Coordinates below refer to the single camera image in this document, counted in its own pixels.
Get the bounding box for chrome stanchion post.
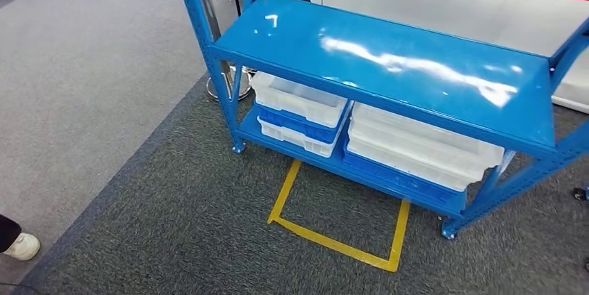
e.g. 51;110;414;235
194;0;257;102

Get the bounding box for standing person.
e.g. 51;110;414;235
0;213;42;262

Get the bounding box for blue metal shelf rack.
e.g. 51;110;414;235
171;0;589;241

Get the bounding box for white car red stripe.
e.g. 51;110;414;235
210;0;589;115

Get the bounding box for yellow floor tape square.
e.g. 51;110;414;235
267;159;412;273

